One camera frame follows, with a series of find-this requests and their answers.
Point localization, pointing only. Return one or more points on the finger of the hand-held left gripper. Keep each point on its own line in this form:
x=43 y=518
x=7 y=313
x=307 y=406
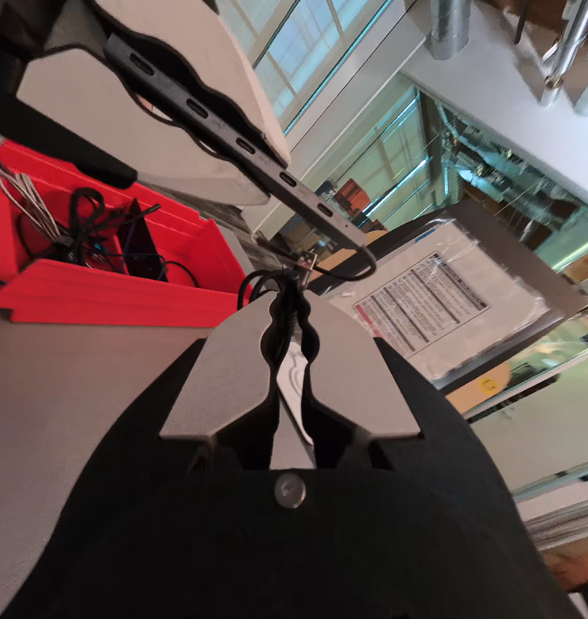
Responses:
x=216 y=63
x=129 y=140

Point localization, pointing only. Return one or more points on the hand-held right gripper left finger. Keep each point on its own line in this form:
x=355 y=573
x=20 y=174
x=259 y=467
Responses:
x=226 y=377

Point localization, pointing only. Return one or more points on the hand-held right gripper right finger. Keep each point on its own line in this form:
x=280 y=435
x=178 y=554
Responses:
x=361 y=382

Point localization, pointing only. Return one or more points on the grey usb hub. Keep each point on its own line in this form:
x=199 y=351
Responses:
x=255 y=159

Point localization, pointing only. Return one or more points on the red plastic bin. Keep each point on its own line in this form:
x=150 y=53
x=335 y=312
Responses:
x=129 y=300

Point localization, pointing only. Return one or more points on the white stand base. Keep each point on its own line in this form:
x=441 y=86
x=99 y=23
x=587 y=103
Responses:
x=294 y=387

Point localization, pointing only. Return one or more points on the large paned window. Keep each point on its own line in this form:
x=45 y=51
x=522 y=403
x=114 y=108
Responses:
x=313 y=48

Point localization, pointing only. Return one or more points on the black flat device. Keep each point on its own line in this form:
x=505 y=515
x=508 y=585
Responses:
x=141 y=246

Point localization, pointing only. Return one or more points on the yellow smiley sticker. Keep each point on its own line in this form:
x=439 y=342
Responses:
x=488 y=385

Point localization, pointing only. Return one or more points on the wooden document stand board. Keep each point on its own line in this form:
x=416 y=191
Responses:
x=492 y=300

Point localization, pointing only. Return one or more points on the silver ventilation duct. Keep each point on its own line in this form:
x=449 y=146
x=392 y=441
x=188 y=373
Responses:
x=449 y=26

